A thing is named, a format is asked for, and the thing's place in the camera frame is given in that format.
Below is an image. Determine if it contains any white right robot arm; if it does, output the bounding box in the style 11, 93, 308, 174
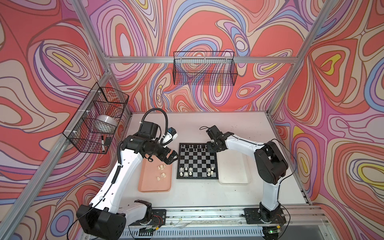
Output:
206, 126, 289, 223

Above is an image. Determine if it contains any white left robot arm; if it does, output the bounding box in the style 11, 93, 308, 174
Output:
76, 135, 178, 240

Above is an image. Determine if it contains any black white chess board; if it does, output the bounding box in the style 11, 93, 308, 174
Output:
177, 143, 219, 180

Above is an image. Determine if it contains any pink plastic tray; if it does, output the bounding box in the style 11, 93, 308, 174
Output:
138, 156, 172, 193

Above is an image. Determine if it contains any white plastic tray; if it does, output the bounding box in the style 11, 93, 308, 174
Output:
217, 150, 251, 185

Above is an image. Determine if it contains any black marker in basket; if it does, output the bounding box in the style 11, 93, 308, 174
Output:
101, 136, 106, 153

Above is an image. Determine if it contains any white roll in basket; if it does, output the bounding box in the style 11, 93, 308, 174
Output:
94, 115, 118, 134

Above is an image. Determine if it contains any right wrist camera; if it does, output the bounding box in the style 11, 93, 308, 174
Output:
206, 125, 223, 141

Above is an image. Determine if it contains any black wire basket left wall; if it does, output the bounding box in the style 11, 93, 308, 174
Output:
63, 83, 129, 154

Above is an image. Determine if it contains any black wire basket wall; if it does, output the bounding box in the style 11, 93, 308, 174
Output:
63, 83, 129, 154
173, 50, 238, 86

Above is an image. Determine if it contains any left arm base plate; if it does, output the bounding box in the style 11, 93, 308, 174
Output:
130, 209, 167, 228

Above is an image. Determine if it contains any black wire basket back wall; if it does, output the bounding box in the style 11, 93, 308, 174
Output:
173, 50, 238, 86

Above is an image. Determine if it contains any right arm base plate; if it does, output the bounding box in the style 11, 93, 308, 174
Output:
242, 206, 287, 225

